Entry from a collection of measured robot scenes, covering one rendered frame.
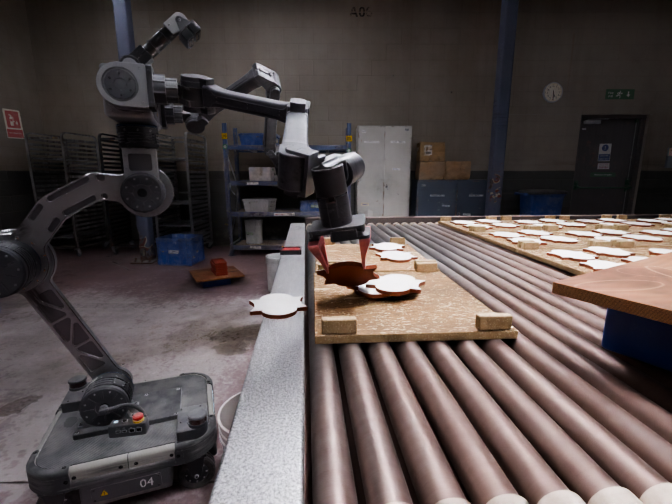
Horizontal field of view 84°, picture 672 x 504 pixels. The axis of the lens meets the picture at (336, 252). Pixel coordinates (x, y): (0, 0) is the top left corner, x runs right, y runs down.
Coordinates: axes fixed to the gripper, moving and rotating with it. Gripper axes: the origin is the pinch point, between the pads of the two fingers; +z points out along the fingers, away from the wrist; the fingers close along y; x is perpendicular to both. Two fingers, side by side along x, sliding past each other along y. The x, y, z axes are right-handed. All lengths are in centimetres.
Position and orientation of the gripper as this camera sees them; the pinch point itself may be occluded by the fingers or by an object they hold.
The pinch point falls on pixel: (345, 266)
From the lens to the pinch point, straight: 73.2
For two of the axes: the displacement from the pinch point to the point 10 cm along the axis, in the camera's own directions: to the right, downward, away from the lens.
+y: -9.8, 1.2, 1.6
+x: -1.0, 4.0, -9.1
